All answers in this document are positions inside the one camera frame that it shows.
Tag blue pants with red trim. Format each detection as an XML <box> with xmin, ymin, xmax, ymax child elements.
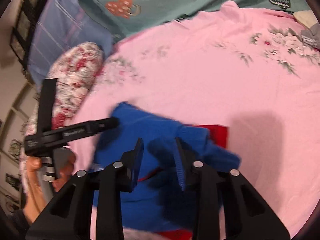
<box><xmin>93</xmin><ymin>102</ymin><xmax>241</xmax><ymax>232</ymax></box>

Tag person's left hand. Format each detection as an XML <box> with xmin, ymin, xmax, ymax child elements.
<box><xmin>22</xmin><ymin>152</ymin><xmax>77</xmax><ymax>225</ymax></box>

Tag red white floral quilt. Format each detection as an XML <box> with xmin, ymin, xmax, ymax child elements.
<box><xmin>20</xmin><ymin>42</ymin><xmax>103</xmax><ymax>196</ymax></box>

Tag blue plaid pillow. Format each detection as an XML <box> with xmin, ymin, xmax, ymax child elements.
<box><xmin>27</xmin><ymin>0</ymin><xmax>113</xmax><ymax>87</ymax></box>

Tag pink floral bed sheet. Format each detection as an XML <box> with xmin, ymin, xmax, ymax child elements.
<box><xmin>73</xmin><ymin>1</ymin><xmax>319</xmax><ymax>236</ymax></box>

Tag dark framed window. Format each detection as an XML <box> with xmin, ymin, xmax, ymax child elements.
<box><xmin>10</xmin><ymin>0</ymin><xmax>48</xmax><ymax>71</ymax></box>

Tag grey folded garment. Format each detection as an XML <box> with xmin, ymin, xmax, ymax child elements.
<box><xmin>300</xmin><ymin>23</ymin><xmax>320</xmax><ymax>49</ymax></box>

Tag cream folded cloth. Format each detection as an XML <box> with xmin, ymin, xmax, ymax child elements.
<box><xmin>293</xmin><ymin>10</ymin><xmax>318</xmax><ymax>29</ymax></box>

